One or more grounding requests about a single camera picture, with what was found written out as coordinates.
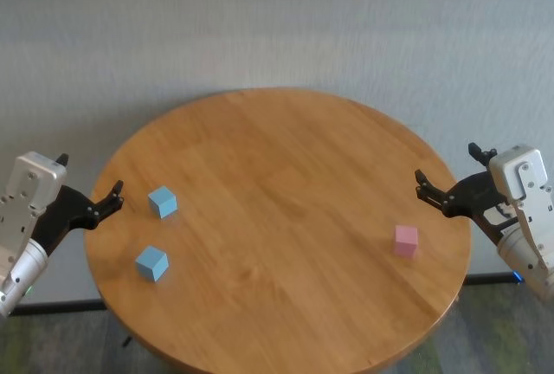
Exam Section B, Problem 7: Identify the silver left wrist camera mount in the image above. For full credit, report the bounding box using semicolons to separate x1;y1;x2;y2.
0;152;68;258

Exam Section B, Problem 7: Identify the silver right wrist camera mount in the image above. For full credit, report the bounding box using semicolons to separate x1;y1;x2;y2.
487;144;554;271

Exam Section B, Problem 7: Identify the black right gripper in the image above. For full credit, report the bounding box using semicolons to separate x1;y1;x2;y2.
414;142;519;245

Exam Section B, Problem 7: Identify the pink cube building block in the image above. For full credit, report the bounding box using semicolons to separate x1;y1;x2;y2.
392;224;419;259

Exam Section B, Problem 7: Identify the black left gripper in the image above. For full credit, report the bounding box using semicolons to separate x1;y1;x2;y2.
32;152;126;258

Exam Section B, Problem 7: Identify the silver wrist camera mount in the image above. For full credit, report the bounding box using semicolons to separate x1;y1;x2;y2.
0;152;68;258
487;144;554;271

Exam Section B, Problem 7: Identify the blue cube building block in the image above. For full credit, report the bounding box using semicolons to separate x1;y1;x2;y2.
135;245;170;283
147;185;178;220

